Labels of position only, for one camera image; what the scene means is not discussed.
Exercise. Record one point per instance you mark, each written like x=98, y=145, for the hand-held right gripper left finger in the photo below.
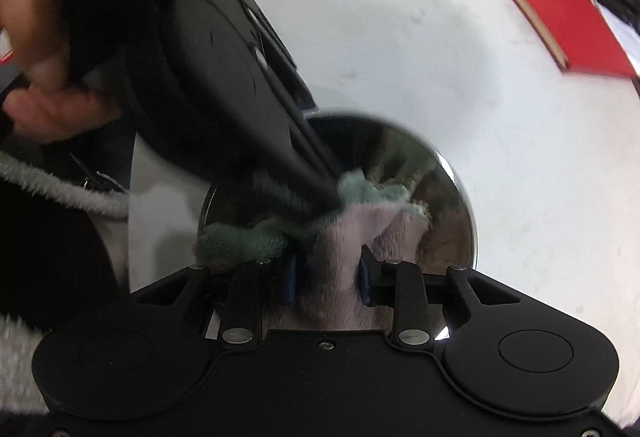
x=290, y=282

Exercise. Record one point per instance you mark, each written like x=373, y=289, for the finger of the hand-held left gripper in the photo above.
x=287, y=72
x=300, y=167

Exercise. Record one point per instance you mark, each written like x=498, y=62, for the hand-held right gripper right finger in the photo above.
x=365, y=279

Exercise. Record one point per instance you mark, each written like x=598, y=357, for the pink and green cloth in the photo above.
x=350, y=237

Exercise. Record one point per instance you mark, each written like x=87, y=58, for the steel bowl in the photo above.
x=440, y=227

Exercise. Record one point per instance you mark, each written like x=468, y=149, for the person's left hand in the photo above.
x=35, y=32

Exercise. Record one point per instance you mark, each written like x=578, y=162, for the person's dark fleece-trimmed jacket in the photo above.
x=45, y=257

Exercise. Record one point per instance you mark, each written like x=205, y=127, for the red notebook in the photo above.
x=575, y=27

